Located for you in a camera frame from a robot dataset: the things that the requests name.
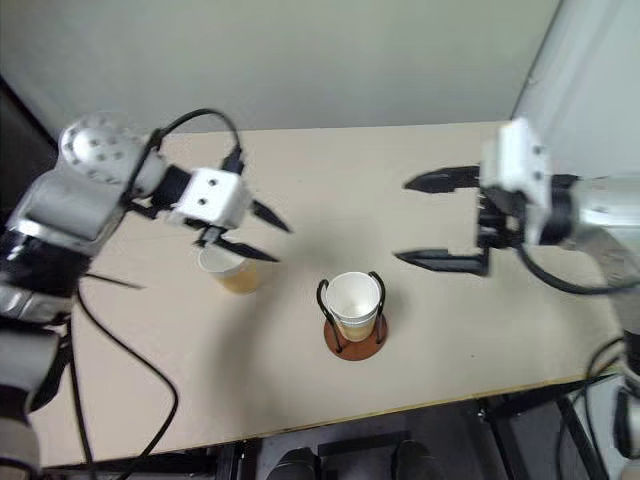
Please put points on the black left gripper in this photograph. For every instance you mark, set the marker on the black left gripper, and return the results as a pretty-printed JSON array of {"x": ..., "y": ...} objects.
[{"x": 209, "y": 235}]

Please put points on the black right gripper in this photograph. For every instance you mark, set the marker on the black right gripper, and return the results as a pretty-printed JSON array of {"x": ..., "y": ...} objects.
[{"x": 500, "y": 220}]

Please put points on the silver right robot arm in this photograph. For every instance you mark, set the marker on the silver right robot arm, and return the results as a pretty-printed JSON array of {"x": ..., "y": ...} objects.
[{"x": 600, "y": 210}]

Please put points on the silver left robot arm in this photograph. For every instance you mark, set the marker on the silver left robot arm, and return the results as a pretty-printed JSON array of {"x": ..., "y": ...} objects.
[{"x": 55, "y": 205}]

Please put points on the tan paper cup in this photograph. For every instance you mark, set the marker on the tan paper cup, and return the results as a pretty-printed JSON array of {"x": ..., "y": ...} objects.
[
  {"x": 350, "y": 300},
  {"x": 235, "y": 277}
]

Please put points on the dark rounded shape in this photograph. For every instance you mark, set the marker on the dark rounded shape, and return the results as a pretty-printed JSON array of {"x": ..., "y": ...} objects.
[
  {"x": 299, "y": 465},
  {"x": 413, "y": 460}
]

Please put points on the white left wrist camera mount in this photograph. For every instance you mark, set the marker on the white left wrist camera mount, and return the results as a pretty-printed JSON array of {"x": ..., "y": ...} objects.
[{"x": 212, "y": 200}]

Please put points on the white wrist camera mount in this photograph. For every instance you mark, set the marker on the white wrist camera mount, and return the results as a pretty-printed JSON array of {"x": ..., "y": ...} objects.
[
  {"x": 515, "y": 155},
  {"x": 212, "y": 200}
]

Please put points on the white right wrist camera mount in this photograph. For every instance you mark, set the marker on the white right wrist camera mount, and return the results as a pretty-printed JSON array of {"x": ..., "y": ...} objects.
[{"x": 515, "y": 155}]

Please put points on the black table frame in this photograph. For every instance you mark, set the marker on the black table frame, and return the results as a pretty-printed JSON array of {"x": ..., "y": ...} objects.
[{"x": 530, "y": 430}]

